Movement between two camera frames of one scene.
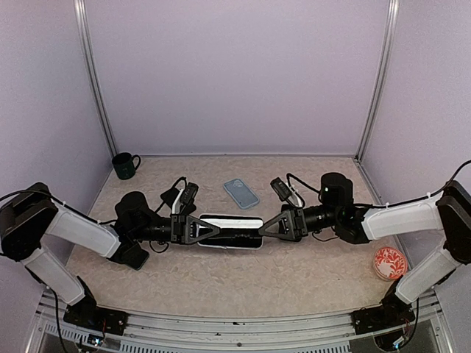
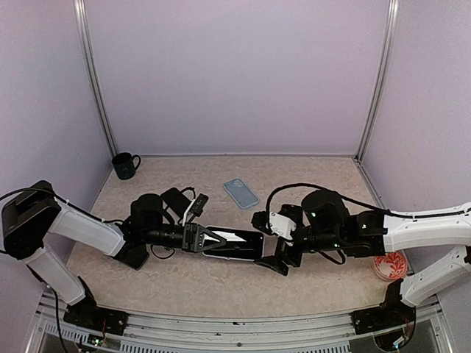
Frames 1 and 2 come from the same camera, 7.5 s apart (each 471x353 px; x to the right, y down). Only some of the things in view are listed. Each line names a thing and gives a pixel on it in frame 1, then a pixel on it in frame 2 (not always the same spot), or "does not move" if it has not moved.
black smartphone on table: x=135 y=257 does not move
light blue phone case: x=243 y=196 does not move
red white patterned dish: x=390 y=264 does not move
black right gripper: x=294 y=224 → x=276 y=262
